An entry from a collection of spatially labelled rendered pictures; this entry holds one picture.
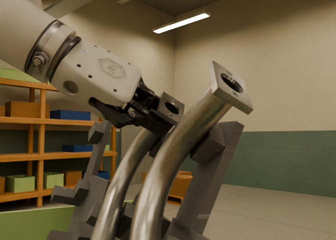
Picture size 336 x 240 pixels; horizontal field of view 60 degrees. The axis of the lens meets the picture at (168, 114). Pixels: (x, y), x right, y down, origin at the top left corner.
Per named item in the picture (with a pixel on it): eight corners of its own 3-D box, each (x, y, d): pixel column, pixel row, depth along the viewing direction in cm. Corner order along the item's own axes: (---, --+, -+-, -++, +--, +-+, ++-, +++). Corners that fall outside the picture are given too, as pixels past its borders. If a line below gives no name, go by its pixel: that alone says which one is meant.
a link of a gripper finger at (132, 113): (130, 110, 38) (173, 135, 39) (135, 97, 40) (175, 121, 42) (118, 125, 39) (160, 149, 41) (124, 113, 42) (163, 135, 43)
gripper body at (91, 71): (50, 48, 34) (134, 98, 36) (81, 22, 42) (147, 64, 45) (31, 94, 37) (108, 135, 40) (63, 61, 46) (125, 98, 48)
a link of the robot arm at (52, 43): (36, 33, 33) (60, 48, 34) (67, 13, 40) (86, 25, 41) (16, 86, 38) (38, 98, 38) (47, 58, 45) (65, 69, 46)
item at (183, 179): (139, 196, 553) (139, 172, 556) (170, 190, 608) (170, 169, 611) (185, 207, 465) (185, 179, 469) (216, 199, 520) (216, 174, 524)
